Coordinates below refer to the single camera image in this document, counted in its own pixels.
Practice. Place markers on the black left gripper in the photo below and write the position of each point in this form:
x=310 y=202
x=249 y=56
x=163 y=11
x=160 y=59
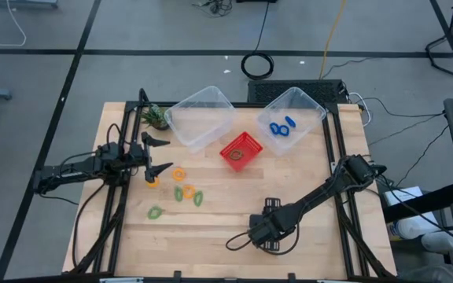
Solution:
x=136 y=157

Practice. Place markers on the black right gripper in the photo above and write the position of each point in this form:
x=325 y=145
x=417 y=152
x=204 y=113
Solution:
x=266 y=228

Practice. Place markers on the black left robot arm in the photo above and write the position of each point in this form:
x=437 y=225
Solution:
x=73 y=171

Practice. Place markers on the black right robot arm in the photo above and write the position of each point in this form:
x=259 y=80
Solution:
x=317 y=194

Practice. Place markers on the small potted green plant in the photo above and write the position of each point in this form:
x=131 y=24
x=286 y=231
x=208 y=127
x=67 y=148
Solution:
x=155 y=116

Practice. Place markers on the black table clamp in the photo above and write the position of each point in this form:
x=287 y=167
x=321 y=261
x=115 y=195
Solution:
x=290 y=277
x=177 y=275

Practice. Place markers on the clear plastic storage bin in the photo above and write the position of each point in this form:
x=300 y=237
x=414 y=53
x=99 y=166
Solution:
x=301 y=106
x=201 y=118

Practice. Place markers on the red plastic mesh basket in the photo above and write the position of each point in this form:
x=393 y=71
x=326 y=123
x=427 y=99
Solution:
x=250 y=145

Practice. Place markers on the black perforated computer case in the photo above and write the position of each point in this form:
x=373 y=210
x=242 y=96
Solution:
x=273 y=91

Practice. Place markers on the white paper sheet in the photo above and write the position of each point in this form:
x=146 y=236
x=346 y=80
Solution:
x=405 y=194

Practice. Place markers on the white paper towel roll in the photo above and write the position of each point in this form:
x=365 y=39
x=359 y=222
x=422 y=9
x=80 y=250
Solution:
x=411 y=228

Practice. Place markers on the person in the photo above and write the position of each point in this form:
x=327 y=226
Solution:
x=439 y=274

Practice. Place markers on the black aluminium rig frame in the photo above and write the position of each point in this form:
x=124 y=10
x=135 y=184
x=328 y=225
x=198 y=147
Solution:
x=246 y=105

